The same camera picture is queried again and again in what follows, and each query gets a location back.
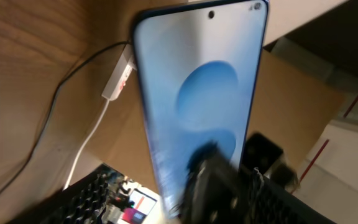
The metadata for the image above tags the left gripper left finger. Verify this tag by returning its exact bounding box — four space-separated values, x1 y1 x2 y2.
9 164 109 224

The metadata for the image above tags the cardboard box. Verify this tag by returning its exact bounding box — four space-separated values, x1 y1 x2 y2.
81 51 344 192

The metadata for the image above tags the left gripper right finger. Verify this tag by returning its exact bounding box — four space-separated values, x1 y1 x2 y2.
178 141 250 224

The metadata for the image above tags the computer monitor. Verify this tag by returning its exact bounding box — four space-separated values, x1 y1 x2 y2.
101 178 157 224

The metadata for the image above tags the blue Galaxy smartphone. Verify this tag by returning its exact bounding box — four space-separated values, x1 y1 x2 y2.
131 0 269 218

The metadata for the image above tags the white power strip cord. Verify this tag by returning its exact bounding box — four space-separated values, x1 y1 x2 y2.
62 98 111 190

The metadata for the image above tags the white power strip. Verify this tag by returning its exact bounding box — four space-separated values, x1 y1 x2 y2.
101 44 137 101

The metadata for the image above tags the black charger cable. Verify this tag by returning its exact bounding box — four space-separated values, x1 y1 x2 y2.
0 40 133 211

